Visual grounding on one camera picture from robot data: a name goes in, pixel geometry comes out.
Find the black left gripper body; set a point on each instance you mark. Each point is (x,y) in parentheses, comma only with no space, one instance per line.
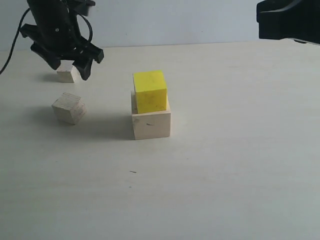
(56,20)

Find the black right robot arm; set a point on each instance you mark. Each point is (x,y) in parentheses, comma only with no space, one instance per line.
(298,20)

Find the medium wooden cube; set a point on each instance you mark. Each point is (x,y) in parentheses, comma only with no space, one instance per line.
(69,108)

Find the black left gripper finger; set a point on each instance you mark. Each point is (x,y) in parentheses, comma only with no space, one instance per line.
(85,53)
(50,52)

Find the yellow cube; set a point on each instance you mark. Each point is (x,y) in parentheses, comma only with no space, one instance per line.
(151,91)

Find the small wooden cube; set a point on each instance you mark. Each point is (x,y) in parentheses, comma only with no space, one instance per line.
(68,73)

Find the large wooden cube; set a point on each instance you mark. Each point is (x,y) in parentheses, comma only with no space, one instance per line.
(150,125)

